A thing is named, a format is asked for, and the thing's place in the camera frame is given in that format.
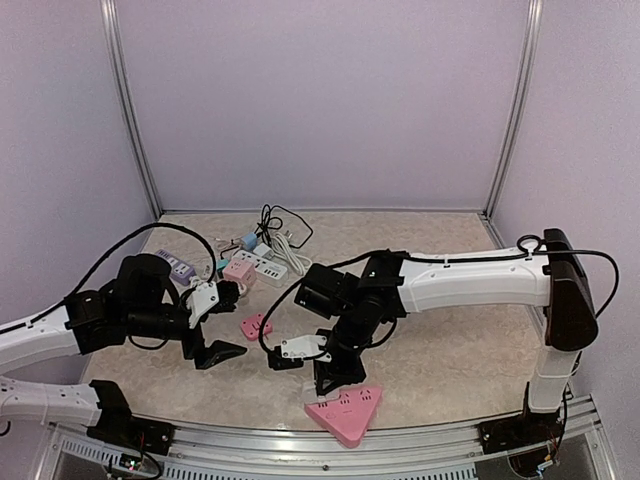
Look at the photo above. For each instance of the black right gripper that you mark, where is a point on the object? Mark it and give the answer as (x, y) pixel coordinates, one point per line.
(351, 374)

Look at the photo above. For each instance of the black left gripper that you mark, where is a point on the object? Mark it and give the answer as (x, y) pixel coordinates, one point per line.
(209, 355)

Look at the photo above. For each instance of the pink plug adapter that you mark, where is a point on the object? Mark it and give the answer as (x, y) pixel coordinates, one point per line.
(250, 326)

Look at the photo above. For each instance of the pink triangular power strip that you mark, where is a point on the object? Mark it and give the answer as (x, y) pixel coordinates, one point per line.
(348, 417)

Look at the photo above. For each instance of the white plug adapter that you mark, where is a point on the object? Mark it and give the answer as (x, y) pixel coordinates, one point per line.
(310, 396)

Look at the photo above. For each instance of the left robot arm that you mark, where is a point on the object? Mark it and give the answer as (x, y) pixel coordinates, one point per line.
(141, 301)

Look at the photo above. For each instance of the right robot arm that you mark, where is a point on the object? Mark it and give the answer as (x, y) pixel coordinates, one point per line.
(383, 286)

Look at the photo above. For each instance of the pink cube socket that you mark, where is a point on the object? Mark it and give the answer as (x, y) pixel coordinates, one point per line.
(240, 271)

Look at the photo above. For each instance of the teal adapter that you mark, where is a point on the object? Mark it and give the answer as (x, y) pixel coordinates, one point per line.
(221, 265)

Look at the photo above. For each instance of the purple power strip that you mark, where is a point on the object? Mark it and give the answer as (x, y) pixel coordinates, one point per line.
(181, 271)

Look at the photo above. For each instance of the white power strip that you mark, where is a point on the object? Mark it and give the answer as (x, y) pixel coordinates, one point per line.
(267, 271)

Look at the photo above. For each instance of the light blue adapter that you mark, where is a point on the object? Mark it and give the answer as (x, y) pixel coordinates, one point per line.
(249, 241)

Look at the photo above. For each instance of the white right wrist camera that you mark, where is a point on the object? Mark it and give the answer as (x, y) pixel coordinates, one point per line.
(293, 353)

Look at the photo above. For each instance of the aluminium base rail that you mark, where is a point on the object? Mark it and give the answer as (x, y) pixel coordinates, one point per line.
(444, 451)

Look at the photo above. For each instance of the aluminium frame post left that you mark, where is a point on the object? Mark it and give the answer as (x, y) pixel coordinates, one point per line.
(115, 50)

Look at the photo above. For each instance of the aluminium frame post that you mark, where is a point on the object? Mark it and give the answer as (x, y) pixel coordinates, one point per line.
(115, 50)
(517, 108)

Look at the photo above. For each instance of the aluminium frame post right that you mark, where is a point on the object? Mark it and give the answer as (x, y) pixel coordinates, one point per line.
(517, 108)

